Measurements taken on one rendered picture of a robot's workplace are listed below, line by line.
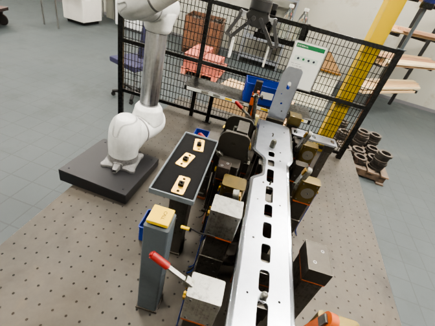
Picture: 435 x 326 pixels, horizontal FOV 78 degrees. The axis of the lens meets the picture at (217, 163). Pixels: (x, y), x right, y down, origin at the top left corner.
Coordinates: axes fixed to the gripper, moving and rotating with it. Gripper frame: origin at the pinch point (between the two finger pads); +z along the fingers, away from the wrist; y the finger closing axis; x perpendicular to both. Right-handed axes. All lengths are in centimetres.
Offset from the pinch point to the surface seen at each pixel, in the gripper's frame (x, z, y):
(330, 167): 73, 76, 79
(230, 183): -28.4, 38.1, 7.9
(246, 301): -67, 46, 21
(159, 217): -61, 30, -8
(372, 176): 196, 139, 182
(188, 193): -49, 30, -4
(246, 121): 6.7, 28.1, 7.4
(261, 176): -7, 46, 21
